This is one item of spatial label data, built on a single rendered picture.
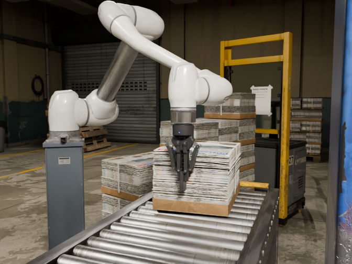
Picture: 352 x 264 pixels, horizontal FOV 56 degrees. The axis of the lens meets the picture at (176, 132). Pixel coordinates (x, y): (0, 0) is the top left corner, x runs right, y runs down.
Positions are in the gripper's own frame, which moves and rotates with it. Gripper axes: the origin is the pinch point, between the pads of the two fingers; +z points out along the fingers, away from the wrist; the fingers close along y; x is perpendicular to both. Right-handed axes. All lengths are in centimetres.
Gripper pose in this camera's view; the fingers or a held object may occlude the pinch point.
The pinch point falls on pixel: (183, 180)
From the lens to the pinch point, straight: 119.9
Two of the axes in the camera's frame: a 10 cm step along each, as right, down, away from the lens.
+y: -9.3, -0.3, 3.6
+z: 0.0, 10.0, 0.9
